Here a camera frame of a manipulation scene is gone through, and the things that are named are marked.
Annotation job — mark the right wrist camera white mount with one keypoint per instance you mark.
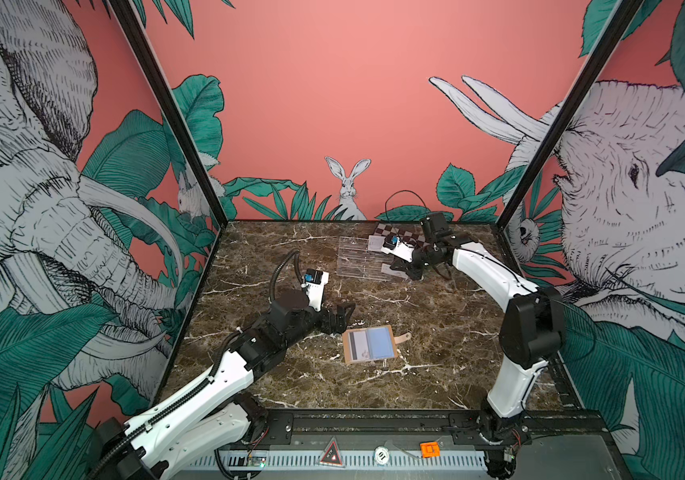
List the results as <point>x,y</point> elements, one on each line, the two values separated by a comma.
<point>395,246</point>

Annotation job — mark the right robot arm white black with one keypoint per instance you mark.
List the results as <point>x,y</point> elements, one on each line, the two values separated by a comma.
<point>532,330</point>

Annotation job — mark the white round button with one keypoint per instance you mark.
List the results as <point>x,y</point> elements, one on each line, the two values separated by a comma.
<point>381,456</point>

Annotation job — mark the left black frame post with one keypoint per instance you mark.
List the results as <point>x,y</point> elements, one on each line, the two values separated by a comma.
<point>129,21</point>

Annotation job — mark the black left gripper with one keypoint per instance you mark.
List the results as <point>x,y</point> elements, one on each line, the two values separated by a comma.
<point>329,326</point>

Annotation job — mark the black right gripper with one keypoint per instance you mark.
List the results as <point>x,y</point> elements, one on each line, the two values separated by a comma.
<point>416,274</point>

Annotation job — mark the clear acrylic organizer box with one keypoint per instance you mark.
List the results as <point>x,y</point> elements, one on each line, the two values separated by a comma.
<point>356,260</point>

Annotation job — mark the folded checkered chess board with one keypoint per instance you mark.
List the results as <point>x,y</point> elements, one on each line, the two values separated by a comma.
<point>409,237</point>

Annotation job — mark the orange tag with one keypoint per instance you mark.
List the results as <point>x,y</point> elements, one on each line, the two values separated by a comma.
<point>430,449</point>

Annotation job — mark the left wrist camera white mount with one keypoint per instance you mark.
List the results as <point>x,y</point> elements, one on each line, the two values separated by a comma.
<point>314,283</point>

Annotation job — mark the right black frame post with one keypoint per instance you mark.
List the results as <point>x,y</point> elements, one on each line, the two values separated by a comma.
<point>614,28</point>

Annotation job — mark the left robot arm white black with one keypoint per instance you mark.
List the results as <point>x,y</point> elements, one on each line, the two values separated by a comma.
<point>214,410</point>

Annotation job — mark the black frame post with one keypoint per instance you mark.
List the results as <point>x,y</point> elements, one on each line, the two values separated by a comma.
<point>614,28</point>
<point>129,21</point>

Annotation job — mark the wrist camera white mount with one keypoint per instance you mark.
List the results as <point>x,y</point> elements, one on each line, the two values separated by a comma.
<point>395,246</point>
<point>314,283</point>

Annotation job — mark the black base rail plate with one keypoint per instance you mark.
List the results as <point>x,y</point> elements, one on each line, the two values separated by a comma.
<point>285,426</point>

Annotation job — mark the red warning triangle sticker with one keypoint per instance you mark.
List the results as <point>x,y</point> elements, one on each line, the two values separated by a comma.
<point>332,457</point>

